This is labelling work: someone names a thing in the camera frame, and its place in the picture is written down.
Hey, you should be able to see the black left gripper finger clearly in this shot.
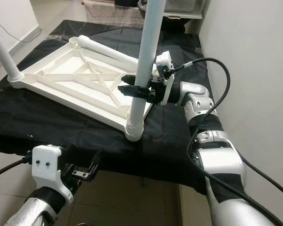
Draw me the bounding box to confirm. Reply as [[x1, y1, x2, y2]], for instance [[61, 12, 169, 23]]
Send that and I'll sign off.
[[87, 150, 104, 176]]

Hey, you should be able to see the white plastic table leg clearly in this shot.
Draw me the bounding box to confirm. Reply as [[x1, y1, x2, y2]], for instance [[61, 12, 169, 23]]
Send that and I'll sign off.
[[78, 35, 140, 67], [124, 0, 168, 139], [0, 28, 26, 82]]

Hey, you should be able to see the white plastic children table top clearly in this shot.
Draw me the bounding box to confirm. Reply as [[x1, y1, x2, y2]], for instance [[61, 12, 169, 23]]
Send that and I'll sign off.
[[8, 37, 161, 142]]

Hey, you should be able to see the black tablecloth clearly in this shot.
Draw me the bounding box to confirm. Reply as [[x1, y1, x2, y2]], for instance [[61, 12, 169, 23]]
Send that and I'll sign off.
[[0, 20, 222, 194]]

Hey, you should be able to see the beige table cover cloth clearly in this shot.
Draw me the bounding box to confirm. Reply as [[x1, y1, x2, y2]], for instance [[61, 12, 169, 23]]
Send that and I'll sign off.
[[83, 0, 145, 28]]

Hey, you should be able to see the black wok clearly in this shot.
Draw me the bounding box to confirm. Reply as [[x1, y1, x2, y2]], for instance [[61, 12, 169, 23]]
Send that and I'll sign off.
[[137, 0, 198, 33]]

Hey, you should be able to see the black bag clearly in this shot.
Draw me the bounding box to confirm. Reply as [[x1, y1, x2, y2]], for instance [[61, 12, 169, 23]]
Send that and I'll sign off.
[[115, 0, 140, 8]]

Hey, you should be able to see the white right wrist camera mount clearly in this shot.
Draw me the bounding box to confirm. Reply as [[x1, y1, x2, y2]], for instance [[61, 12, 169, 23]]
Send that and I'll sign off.
[[156, 51, 175, 105]]

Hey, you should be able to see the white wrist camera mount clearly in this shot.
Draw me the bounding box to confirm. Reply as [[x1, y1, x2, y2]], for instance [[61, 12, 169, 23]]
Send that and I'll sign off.
[[31, 145, 74, 204], [156, 51, 175, 105]]

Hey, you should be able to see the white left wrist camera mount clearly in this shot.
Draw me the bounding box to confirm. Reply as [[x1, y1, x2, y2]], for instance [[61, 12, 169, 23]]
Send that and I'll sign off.
[[31, 145, 74, 204]]

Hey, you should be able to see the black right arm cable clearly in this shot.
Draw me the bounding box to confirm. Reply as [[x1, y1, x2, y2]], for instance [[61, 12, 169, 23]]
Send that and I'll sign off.
[[170, 57, 283, 226]]

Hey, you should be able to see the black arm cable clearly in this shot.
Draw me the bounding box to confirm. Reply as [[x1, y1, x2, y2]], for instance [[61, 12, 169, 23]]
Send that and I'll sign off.
[[0, 155, 35, 182], [170, 57, 283, 226]]

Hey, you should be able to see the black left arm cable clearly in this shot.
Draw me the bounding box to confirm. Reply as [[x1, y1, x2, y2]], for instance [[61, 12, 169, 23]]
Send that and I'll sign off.
[[0, 155, 35, 182]]

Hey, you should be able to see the black wall cable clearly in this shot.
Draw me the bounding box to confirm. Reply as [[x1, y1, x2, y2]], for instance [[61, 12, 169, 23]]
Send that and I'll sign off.
[[0, 16, 41, 44]]

